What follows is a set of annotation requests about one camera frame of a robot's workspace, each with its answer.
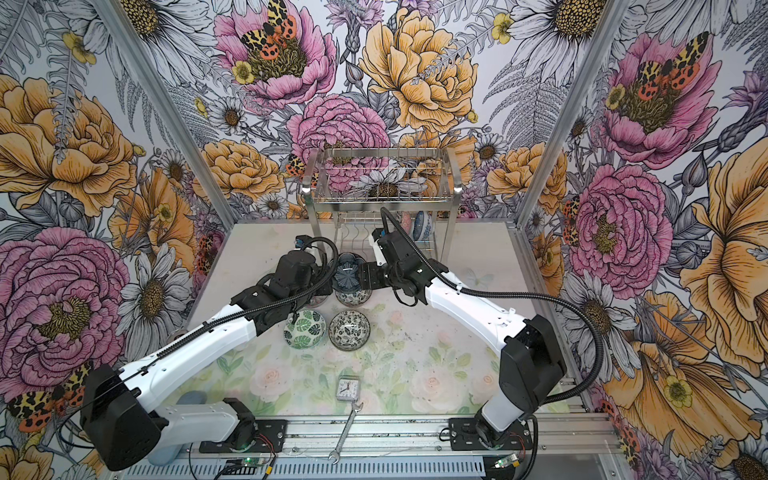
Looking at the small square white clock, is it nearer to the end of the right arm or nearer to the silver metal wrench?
the silver metal wrench

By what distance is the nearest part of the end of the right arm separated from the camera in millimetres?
590

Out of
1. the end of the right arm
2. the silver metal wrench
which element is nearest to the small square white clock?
the silver metal wrench
